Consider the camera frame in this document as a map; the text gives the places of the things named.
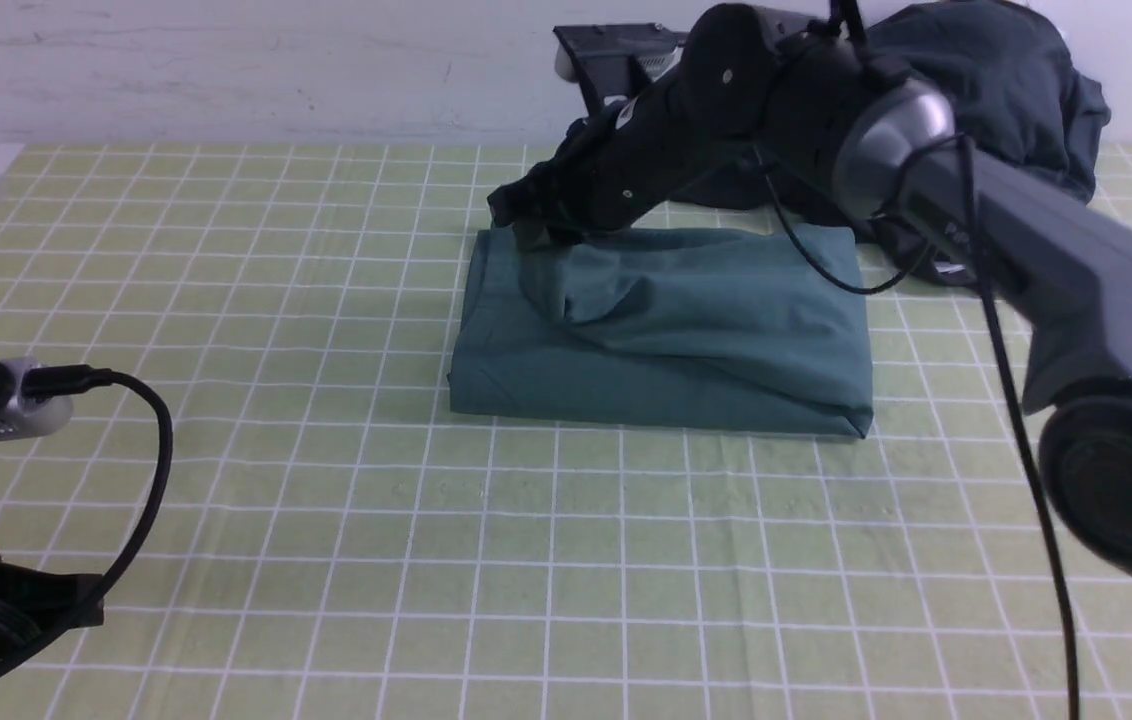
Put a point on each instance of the green long-sleeved shirt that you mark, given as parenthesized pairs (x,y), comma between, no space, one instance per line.
(698,328)

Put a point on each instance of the green checkered tablecloth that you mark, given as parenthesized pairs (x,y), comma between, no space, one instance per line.
(336,544)

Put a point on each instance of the dark grey crumpled sweatshirt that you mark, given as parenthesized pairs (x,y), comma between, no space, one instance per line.
(1013,86)

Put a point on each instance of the silver wrist camera, image right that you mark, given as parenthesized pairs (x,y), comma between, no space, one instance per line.
(614,62)

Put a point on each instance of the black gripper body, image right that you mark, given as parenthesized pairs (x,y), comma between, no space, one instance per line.
(700,114)

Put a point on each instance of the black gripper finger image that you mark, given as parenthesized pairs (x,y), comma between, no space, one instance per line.
(540,221)

